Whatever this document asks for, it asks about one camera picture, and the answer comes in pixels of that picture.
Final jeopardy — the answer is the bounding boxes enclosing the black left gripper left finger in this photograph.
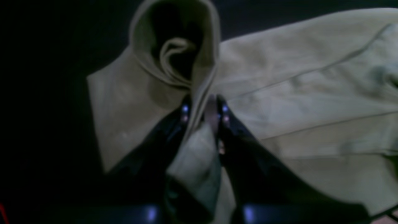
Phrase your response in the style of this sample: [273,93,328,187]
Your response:
[72,95,192,224]

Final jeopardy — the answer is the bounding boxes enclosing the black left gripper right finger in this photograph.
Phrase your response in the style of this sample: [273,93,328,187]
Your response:
[205,95,370,224]

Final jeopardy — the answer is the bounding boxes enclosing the olive green T-shirt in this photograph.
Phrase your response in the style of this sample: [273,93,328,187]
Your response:
[87,0,397,224]

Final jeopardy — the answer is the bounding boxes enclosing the black table cloth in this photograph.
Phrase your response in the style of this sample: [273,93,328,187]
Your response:
[0,0,398,224]

